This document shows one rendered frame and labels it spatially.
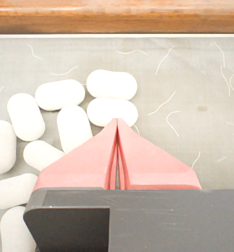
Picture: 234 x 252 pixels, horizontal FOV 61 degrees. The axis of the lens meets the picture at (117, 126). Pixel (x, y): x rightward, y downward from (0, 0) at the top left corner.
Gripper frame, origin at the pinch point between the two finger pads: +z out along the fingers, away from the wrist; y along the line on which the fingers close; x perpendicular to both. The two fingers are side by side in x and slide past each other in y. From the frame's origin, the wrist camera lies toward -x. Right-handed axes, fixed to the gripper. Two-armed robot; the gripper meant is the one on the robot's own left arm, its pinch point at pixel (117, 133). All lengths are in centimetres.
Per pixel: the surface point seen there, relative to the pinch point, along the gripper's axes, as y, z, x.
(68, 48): 3.9, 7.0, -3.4
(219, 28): -8.2, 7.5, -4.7
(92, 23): 1.9, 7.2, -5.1
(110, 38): 0.5, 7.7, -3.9
